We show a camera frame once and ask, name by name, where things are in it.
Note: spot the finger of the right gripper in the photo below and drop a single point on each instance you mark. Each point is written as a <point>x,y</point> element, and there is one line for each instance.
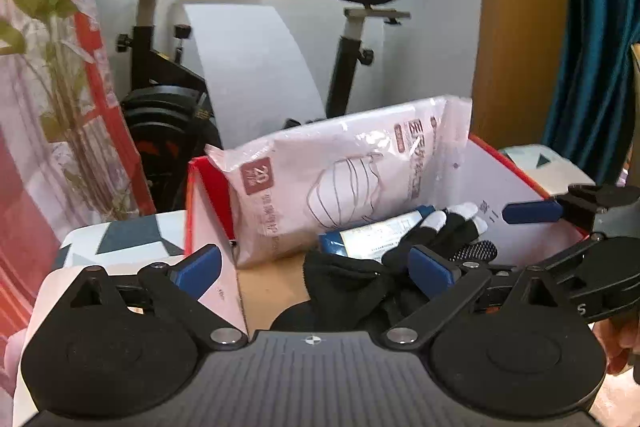
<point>527,213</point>

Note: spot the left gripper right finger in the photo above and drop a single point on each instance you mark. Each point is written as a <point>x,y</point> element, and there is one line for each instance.
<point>451,289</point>

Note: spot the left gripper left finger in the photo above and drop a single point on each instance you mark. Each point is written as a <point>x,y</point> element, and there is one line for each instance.
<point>175,290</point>

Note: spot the blue white wipes pack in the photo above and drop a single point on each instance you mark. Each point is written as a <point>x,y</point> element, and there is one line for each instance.
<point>370,242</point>

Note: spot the black white-tipped glove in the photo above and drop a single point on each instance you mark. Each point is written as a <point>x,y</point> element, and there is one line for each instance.
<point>347,294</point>

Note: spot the white face mask pack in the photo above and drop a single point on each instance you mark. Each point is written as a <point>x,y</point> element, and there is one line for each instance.
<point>292,185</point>

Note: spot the person's right hand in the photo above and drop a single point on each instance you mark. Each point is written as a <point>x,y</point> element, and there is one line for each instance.
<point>619,337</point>

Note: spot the teal curtain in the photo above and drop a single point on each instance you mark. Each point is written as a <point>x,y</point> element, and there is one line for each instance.
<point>591,117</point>

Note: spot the pink printed backdrop poster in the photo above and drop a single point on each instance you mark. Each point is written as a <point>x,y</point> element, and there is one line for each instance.
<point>67,158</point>

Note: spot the black exercise bike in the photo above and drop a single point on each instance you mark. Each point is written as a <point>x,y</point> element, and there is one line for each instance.
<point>168,110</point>

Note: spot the white curved board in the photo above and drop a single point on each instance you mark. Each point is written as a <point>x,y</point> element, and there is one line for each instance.
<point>255,74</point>

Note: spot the wooden door frame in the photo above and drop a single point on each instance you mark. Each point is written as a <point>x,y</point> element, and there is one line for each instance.
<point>518,58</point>

